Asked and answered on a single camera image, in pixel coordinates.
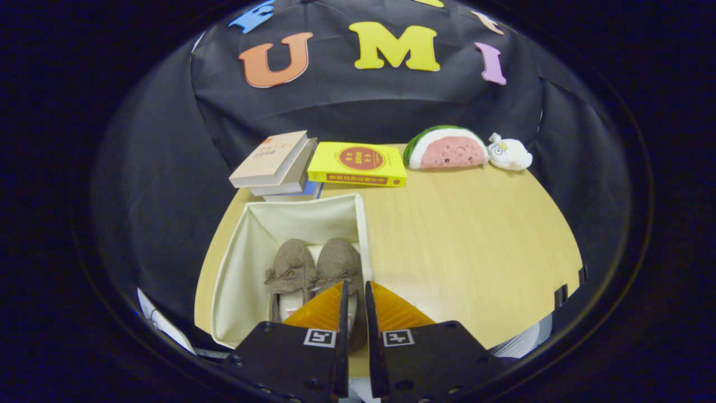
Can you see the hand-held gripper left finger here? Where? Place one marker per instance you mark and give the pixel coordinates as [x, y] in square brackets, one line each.
[342, 347]

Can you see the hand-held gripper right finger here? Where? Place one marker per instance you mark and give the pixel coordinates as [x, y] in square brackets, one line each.
[373, 347]

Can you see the brown suede shoe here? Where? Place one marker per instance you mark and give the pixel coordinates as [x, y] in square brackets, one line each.
[338, 260]
[291, 263]

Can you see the cream fabric storage box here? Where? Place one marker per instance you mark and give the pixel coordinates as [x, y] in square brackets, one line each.
[246, 263]

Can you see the white ribbed cloth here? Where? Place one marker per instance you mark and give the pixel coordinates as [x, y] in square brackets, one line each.
[526, 341]

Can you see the blue book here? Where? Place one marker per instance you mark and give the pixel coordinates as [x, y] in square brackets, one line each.
[310, 193]

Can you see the grey book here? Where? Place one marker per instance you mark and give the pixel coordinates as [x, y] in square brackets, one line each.
[299, 176]

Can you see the white device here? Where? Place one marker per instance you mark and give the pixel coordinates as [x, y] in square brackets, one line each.
[162, 324]

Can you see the yellow book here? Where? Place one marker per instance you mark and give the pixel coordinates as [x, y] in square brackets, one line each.
[324, 159]

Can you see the beige book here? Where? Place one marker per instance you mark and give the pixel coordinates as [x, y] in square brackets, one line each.
[268, 159]

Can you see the watermelon plush toy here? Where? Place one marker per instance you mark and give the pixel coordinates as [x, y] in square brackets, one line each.
[453, 154]

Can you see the white plush toy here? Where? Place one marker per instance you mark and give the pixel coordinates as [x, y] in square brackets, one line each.
[512, 157]

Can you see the black backdrop cloth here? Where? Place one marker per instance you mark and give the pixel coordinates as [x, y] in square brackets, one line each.
[347, 106]

